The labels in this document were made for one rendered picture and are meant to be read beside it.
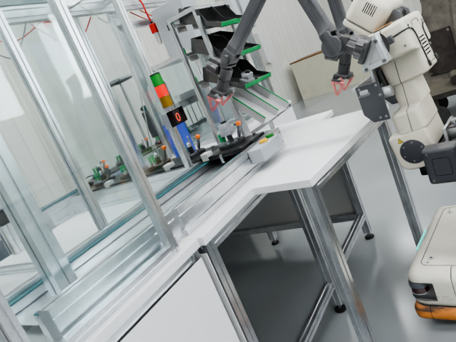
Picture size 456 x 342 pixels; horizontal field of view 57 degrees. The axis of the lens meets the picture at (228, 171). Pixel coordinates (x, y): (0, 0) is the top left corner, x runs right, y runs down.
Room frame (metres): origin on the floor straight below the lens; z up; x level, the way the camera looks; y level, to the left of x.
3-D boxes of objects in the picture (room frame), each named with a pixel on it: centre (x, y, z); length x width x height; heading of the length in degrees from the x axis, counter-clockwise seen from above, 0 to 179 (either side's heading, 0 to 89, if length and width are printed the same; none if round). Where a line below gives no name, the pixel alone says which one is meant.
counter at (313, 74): (9.45, -3.54, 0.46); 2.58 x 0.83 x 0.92; 47
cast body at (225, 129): (2.03, -0.06, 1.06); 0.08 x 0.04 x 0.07; 53
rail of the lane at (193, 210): (1.71, -0.03, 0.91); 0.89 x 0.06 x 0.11; 144
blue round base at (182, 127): (2.97, 0.23, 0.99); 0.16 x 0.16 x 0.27
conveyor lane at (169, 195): (1.79, 0.12, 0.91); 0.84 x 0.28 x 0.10; 144
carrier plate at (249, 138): (2.02, -0.07, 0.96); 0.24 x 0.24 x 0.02; 54
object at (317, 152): (1.95, -0.30, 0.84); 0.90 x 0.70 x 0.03; 137
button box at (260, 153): (1.82, -0.20, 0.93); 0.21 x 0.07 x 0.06; 144
